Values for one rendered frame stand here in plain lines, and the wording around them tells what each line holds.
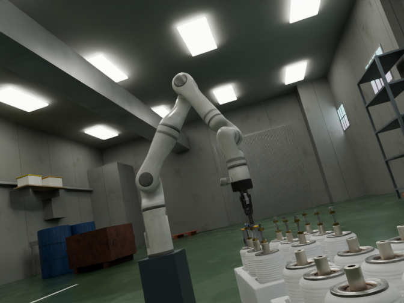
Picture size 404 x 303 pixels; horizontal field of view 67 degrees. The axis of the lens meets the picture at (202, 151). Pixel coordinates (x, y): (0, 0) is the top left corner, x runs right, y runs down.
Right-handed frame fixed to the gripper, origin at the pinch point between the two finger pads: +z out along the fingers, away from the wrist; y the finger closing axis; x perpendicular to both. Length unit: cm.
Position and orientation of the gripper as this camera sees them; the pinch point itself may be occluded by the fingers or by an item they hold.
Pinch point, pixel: (250, 220)
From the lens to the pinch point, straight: 111.4
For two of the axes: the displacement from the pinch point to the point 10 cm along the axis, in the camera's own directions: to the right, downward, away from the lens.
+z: 2.2, 9.5, -2.1
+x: -9.7, 2.3, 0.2
